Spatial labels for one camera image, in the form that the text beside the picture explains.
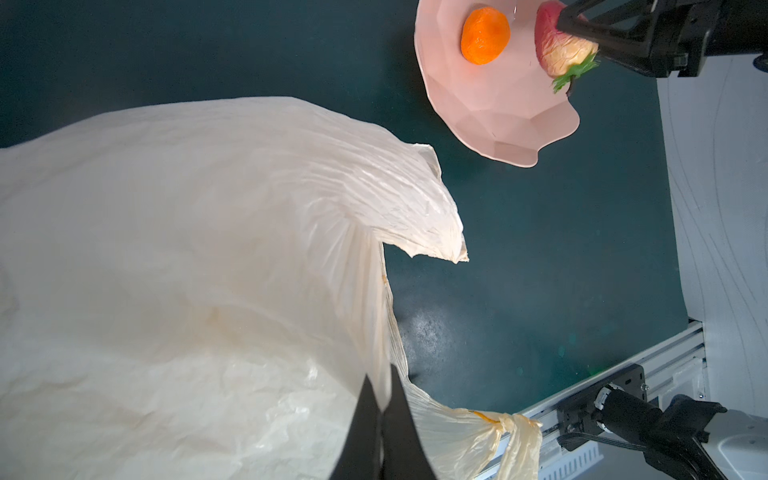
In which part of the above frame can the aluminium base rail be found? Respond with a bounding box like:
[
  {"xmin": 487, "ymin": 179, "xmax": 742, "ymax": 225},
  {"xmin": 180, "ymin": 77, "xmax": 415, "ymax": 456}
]
[{"xmin": 523, "ymin": 320, "xmax": 709, "ymax": 466}]

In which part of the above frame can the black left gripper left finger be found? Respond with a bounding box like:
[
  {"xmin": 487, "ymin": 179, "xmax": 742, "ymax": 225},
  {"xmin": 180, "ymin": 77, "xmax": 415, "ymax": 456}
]
[{"xmin": 329, "ymin": 377, "xmax": 383, "ymax": 480}]

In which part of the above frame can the white slotted cable duct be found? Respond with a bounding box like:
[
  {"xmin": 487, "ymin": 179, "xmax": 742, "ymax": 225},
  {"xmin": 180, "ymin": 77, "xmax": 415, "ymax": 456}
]
[{"xmin": 538, "ymin": 442, "xmax": 604, "ymax": 480}]

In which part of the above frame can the pink scalloped fruit plate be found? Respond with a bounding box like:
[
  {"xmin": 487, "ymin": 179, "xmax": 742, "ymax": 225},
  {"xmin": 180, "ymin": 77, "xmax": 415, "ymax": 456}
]
[{"xmin": 414, "ymin": 0, "xmax": 580, "ymax": 168}]

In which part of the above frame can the red peach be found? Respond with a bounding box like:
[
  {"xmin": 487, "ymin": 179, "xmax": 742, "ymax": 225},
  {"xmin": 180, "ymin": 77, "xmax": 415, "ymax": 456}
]
[{"xmin": 534, "ymin": 1, "xmax": 599, "ymax": 93}]

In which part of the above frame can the orange fruit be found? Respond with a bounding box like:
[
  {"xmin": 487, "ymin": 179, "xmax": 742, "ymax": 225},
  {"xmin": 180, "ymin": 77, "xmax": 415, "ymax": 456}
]
[{"xmin": 460, "ymin": 7, "xmax": 511, "ymax": 65}]

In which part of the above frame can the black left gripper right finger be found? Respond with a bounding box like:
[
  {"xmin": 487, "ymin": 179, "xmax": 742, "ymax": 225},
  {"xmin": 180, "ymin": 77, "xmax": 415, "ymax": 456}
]
[{"xmin": 381, "ymin": 364, "xmax": 436, "ymax": 480}]

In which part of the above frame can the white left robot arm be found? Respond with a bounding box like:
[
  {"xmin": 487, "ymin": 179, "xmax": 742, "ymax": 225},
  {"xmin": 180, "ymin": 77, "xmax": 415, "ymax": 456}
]
[{"xmin": 330, "ymin": 366, "xmax": 767, "ymax": 479}]

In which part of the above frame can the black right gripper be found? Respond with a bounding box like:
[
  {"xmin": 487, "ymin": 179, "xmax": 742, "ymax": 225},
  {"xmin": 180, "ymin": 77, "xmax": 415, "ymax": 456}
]
[{"xmin": 557, "ymin": 0, "xmax": 767, "ymax": 78}]

